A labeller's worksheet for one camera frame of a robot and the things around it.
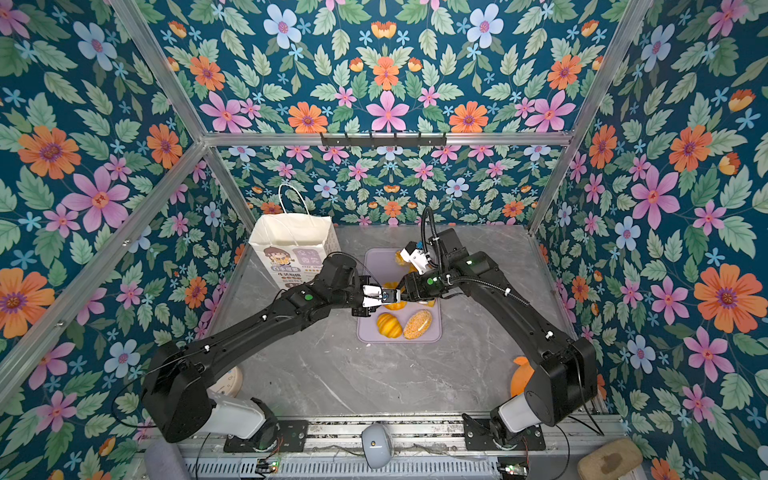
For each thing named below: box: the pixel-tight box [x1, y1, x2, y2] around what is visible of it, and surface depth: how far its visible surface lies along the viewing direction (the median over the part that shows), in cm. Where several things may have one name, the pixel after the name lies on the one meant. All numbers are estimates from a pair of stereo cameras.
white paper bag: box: [248, 213, 341, 290], surface depth 90 cm
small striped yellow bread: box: [376, 312, 403, 339], surface depth 91 cm
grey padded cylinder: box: [144, 438, 190, 480], surface depth 70 cm
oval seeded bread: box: [403, 309, 433, 340], surface depth 90 cm
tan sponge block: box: [577, 438, 643, 480], surface depth 69 cm
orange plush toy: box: [511, 356, 535, 398], surface depth 82 cm
